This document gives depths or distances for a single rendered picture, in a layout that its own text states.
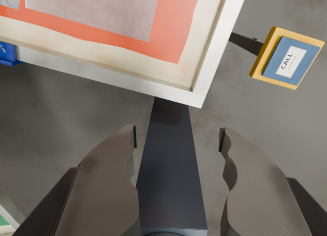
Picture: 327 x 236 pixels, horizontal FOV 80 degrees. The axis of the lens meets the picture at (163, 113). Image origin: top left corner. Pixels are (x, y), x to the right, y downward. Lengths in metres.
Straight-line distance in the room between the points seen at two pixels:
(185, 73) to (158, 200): 0.34
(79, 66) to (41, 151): 1.79
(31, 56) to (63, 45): 0.08
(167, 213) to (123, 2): 0.50
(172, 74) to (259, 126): 1.42
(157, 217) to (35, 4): 0.57
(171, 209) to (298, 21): 1.46
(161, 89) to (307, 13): 1.35
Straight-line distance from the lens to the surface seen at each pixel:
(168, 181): 0.59
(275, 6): 1.61
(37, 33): 0.62
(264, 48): 0.58
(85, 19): 0.56
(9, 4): 0.64
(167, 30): 0.52
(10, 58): 0.62
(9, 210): 1.07
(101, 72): 0.53
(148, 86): 0.51
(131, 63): 0.54
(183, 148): 0.71
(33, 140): 2.24
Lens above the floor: 1.47
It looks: 62 degrees down
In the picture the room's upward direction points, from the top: 175 degrees counter-clockwise
